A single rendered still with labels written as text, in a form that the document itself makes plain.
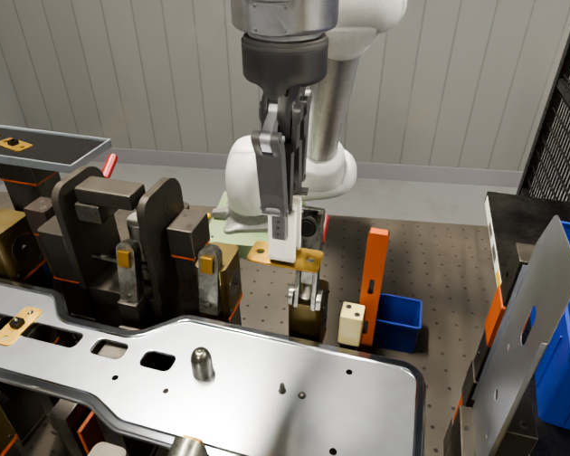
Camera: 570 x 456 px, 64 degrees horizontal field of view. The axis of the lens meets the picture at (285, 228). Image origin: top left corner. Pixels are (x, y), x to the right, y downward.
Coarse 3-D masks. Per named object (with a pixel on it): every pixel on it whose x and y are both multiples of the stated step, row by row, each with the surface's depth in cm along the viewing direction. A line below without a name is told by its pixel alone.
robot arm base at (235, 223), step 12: (228, 204) 148; (216, 216) 147; (228, 216) 146; (240, 216) 141; (252, 216) 140; (264, 216) 141; (228, 228) 142; (240, 228) 142; (252, 228) 142; (264, 228) 142
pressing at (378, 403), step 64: (64, 320) 78; (192, 320) 78; (64, 384) 67; (128, 384) 67; (192, 384) 67; (256, 384) 67; (320, 384) 67; (384, 384) 67; (256, 448) 59; (320, 448) 59; (384, 448) 59
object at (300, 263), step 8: (256, 248) 53; (264, 248) 53; (304, 248) 53; (248, 256) 52; (256, 256) 52; (264, 256) 52; (296, 256) 52; (304, 256) 52; (312, 256) 52; (320, 256) 52; (272, 264) 51; (280, 264) 51; (288, 264) 51; (296, 264) 51; (304, 264) 51; (312, 264) 51; (312, 272) 50
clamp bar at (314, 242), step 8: (304, 208) 68; (312, 208) 67; (320, 208) 68; (304, 216) 68; (312, 216) 67; (320, 216) 66; (304, 224) 64; (312, 224) 64; (320, 224) 67; (304, 232) 65; (312, 232) 65; (320, 232) 67; (304, 240) 70; (312, 240) 69; (320, 240) 68; (312, 248) 70; (320, 248) 69; (296, 272) 71; (304, 272) 72; (296, 280) 72; (304, 280) 73; (312, 280) 71; (296, 288) 73; (312, 288) 72; (296, 296) 73; (312, 296) 72; (296, 304) 74; (312, 304) 73
